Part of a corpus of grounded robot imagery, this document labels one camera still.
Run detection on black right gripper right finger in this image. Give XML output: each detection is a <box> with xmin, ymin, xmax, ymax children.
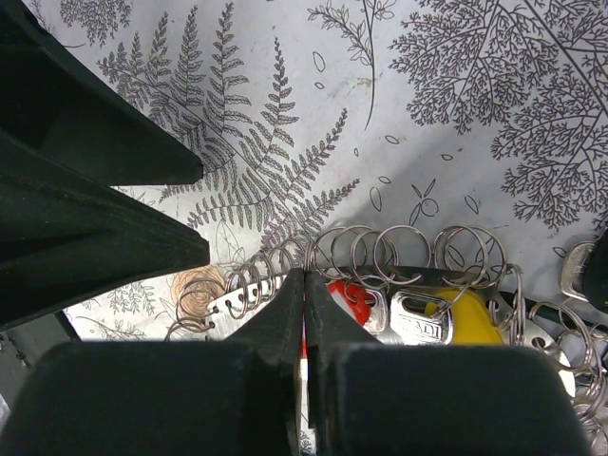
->
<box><xmin>304</xmin><ymin>273</ymin><xmax>590</xmax><ymax>455</ymax></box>

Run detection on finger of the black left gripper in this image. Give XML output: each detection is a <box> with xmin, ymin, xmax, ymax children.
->
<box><xmin>1</xmin><ymin>135</ymin><xmax>210</xmax><ymax>330</ymax></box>
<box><xmin>1</xmin><ymin>1</ymin><xmax>203</xmax><ymax>186</ymax></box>

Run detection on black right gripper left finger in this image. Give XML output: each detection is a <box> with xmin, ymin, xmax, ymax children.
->
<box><xmin>1</xmin><ymin>269</ymin><xmax>304</xmax><ymax>455</ymax></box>

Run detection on steel key holder with rings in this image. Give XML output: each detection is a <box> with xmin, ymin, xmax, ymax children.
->
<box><xmin>165</xmin><ymin>225</ymin><xmax>607</xmax><ymax>455</ymax></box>

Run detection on silver key black head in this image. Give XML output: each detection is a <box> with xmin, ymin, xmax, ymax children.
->
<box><xmin>363</xmin><ymin>290</ymin><xmax>453</xmax><ymax>346</ymax></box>

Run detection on red key tag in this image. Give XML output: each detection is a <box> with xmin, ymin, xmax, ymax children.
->
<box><xmin>301</xmin><ymin>274</ymin><xmax>374</xmax><ymax>363</ymax></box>

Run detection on yellow key tag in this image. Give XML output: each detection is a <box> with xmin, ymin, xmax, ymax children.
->
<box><xmin>450</xmin><ymin>291</ymin><xmax>504</xmax><ymax>345</ymax></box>

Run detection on floral patterned table mat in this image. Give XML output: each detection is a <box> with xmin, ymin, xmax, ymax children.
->
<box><xmin>27</xmin><ymin>1</ymin><xmax>607</xmax><ymax>341</ymax></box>

